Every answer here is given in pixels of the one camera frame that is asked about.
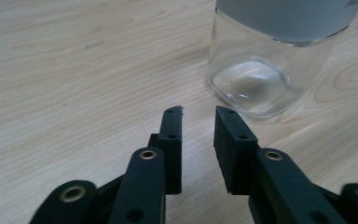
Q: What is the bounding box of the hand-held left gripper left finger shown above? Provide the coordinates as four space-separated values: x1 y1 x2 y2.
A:
146 105 185 196

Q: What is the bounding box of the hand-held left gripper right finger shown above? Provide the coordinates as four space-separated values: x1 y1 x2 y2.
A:
213 105 261 196

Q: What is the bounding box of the clear glass bottle grey label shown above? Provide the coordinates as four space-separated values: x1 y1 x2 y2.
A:
206 0 358 119

